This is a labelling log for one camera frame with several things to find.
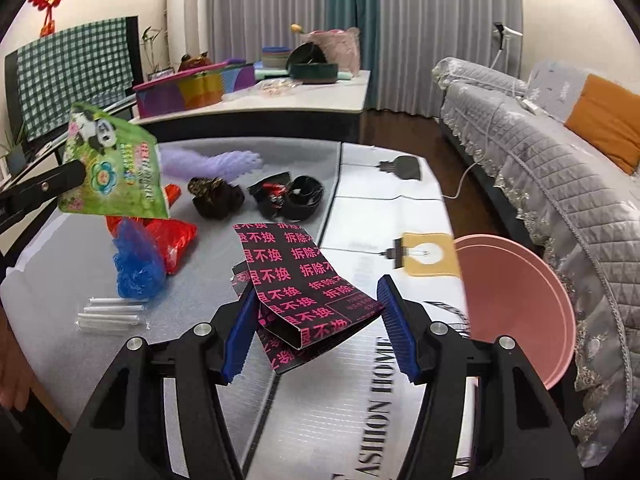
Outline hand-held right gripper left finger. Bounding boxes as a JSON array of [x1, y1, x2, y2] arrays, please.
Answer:
[[57, 285, 258, 480]]

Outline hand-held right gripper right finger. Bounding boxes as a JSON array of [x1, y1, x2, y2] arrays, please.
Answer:
[[376, 274, 586, 480]]

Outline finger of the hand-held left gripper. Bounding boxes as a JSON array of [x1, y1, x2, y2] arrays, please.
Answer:
[[0, 160, 87, 235]]

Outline black box with pink print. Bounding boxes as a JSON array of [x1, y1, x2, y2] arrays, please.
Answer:
[[230, 220, 386, 376]]

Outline green panda print packet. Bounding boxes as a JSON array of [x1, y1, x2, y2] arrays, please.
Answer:
[[57, 101, 172, 220]]

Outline large red plastic bag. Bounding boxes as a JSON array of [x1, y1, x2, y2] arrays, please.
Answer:
[[106, 215, 198, 275]]

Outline pink plastic basin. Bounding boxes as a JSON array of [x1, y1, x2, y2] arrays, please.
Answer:
[[452, 234, 576, 391]]

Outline blue plastic bag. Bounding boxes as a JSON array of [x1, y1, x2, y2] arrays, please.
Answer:
[[112, 220, 167, 300]]

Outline printed grey table cover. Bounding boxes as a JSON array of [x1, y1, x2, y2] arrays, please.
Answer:
[[0, 137, 473, 480]]

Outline green checked cloth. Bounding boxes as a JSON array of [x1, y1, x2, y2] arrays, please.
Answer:
[[15, 16, 133, 141]]

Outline clear pack of white tubes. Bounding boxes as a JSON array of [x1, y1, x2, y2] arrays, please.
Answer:
[[76, 296, 150, 332]]

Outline dark brown crumpled wrapper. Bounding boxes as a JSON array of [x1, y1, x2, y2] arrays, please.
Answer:
[[187, 176, 246, 220]]

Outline black round band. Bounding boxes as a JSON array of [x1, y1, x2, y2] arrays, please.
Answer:
[[285, 175, 325, 221]]

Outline colourful storage box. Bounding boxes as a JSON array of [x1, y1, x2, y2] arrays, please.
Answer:
[[132, 60, 256, 118]]

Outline green potted plant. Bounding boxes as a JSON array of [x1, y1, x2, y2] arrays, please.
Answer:
[[140, 25, 166, 73]]

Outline dark brown ornament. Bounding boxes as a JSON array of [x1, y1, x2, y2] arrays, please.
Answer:
[[177, 52, 213, 73]]

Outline grey quilted sofa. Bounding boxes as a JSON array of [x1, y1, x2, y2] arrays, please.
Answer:
[[431, 57, 640, 456]]

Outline white desk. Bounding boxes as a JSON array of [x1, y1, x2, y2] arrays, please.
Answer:
[[127, 69, 372, 143]]

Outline clear plastic bag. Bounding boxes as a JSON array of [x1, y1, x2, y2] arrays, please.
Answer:
[[222, 77, 296, 101]]

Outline stack of coloured bowls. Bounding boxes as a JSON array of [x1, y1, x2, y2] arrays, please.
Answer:
[[261, 46, 293, 68]]

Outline dark round lidded box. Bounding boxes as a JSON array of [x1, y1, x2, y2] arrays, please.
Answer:
[[286, 41, 340, 85]]

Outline pink lace basket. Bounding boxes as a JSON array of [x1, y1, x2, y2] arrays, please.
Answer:
[[300, 26, 362, 76]]

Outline orange cushion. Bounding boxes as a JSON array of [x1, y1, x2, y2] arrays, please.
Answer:
[[564, 74, 640, 176]]

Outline grey curtain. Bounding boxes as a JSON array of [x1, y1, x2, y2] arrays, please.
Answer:
[[205, 0, 523, 116]]

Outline white clip-on stand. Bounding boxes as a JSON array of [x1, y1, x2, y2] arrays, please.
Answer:
[[492, 21, 523, 68]]

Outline teal curtain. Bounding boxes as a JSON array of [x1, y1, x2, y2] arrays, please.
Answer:
[[327, 0, 378, 68]]

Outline white cable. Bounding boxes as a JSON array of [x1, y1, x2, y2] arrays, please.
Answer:
[[442, 67, 531, 200]]

